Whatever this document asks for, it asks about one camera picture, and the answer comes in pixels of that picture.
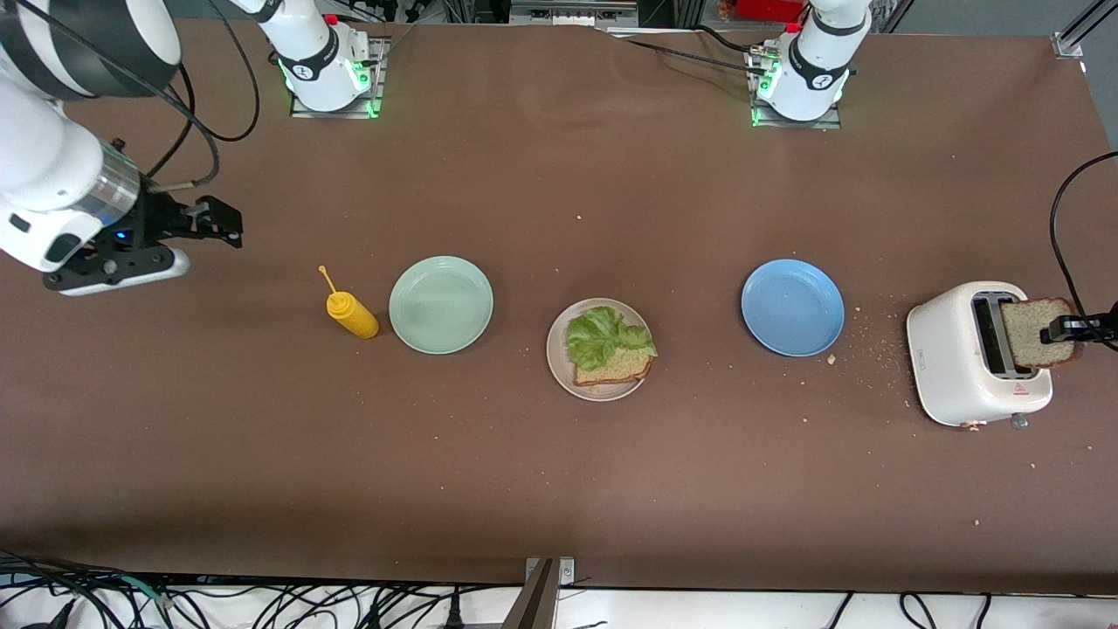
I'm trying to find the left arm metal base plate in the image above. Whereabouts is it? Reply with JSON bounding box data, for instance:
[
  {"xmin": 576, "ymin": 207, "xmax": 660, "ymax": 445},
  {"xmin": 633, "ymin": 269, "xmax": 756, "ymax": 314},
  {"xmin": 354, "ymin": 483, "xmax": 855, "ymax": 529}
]
[{"xmin": 749, "ymin": 48, "xmax": 842, "ymax": 131}]

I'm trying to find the mint green plate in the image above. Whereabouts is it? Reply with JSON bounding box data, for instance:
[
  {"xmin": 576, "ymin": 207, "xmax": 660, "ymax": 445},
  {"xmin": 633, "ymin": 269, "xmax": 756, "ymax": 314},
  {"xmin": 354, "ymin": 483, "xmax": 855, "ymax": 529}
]
[{"xmin": 389, "ymin": 255, "xmax": 494, "ymax": 356}]

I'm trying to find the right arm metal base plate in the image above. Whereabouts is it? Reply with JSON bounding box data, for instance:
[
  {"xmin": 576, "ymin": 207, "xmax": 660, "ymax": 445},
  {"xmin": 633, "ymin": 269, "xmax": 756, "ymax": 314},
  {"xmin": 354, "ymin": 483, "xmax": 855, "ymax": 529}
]
[{"xmin": 291, "ymin": 35, "xmax": 386, "ymax": 120}]

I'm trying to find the silver table edge bracket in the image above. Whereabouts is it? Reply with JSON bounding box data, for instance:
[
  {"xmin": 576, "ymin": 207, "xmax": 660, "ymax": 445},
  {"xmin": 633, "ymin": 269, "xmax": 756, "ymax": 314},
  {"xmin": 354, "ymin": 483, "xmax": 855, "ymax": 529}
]
[{"xmin": 524, "ymin": 557, "xmax": 576, "ymax": 586}]

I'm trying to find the black cable on table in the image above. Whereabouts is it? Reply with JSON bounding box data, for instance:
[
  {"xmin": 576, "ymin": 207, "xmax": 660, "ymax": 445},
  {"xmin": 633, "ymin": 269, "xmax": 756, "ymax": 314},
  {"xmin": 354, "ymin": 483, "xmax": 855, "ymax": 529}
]
[{"xmin": 603, "ymin": 24, "xmax": 769, "ymax": 75}]

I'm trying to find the blue plate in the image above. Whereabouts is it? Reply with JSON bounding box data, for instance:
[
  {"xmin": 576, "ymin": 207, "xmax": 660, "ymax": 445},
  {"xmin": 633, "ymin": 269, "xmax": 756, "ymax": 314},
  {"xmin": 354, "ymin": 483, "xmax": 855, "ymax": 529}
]
[{"xmin": 741, "ymin": 259, "xmax": 845, "ymax": 358}]

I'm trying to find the yellow squeeze sauce bottle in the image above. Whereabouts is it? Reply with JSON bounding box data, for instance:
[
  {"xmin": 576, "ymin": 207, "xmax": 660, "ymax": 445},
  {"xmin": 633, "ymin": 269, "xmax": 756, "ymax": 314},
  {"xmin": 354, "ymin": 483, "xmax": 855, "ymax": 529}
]
[{"xmin": 318, "ymin": 265, "xmax": 381, "ymax": 340}]

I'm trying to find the tangle of black floor cables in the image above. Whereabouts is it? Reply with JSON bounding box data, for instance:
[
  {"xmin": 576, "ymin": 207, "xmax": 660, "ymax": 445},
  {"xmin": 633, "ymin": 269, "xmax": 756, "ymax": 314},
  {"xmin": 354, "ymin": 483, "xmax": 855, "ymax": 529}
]
[{"xmin": 0, "ymin": 549, "xmax": 525, "ymax": 629}]

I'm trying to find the dark metal bar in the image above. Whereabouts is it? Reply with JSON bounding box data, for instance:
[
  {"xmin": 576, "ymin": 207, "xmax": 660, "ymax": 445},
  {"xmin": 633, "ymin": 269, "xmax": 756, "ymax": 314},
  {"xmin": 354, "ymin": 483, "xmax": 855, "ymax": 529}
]
[{"xmin": 500, "ymin": 559, "xmax": 560, "ymax": 629}]

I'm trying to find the aluminium corner profile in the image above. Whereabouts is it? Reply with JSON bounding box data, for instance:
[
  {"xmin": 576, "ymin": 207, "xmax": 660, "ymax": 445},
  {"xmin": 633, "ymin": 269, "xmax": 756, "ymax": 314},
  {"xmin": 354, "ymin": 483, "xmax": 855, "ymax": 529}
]
[{"xmin": 1052, "ymin": 0, "xmax": 1118, "ymax": 60}]

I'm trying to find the aluminium frame section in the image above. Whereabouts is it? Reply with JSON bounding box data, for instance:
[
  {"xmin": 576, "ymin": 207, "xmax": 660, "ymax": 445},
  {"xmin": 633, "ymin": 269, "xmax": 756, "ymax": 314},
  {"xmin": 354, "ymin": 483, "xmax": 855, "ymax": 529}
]
[{"xmin": 507, "ymin": 0, "xmax": 640, "ymax": 29}]

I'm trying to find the brown-crust bread slice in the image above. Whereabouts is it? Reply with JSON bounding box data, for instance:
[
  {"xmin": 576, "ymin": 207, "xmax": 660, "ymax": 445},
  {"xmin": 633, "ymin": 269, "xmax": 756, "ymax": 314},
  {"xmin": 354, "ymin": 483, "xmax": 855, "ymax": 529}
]
[
  {"xmin": 1000, "ymin": 297, "xmax": 1084, "ymax": 370},
  {"xmin": 574, "ymin": 348, "xmax": 654, "ymax": 387}
]

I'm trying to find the red box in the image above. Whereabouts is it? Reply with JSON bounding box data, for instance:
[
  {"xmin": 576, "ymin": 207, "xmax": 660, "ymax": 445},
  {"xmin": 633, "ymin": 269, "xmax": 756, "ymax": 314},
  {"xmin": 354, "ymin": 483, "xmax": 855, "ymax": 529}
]
[{"xmin": 721, "ymin": 0, "xmax": 806, "ymax": 23}]

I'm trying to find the white toaster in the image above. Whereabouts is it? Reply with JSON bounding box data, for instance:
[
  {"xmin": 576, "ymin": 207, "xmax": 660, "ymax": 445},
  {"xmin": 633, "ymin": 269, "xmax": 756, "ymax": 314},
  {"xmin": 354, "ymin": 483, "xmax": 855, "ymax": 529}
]
[{"xmin": 906, "ymin": 280, "xmax": 1054, "ymax": 432}]

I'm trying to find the green lettuce leaf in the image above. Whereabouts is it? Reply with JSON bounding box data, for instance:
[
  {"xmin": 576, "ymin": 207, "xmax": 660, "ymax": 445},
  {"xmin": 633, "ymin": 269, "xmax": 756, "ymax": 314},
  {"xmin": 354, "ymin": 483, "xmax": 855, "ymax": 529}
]
[{"xmin": 566, "ymin": 306, "xmax": 658, "ymax": 372}]

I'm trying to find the beige plate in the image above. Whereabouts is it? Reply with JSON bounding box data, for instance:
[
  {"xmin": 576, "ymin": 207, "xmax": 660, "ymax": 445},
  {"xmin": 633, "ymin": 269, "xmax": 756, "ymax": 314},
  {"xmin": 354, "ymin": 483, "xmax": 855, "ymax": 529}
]
[{"xmin": 546, "ymin": 298, "xmax": 654, "ymax": 403}]

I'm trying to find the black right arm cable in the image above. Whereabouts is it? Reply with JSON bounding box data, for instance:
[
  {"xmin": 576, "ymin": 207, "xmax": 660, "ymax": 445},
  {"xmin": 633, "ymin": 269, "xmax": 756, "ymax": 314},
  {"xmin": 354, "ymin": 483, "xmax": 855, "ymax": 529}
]
[{"xmin": 0, "ymin": 0, "xmax": 261, "ymax": 193}]

